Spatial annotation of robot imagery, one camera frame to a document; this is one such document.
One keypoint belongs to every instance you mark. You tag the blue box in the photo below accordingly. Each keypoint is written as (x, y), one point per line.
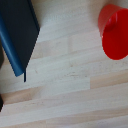
(16, 30)

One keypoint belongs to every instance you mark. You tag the red plastic cup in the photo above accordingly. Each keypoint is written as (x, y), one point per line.
(115, 33)

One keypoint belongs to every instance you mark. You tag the black fabric storage box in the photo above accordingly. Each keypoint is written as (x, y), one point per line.
(1, 103)

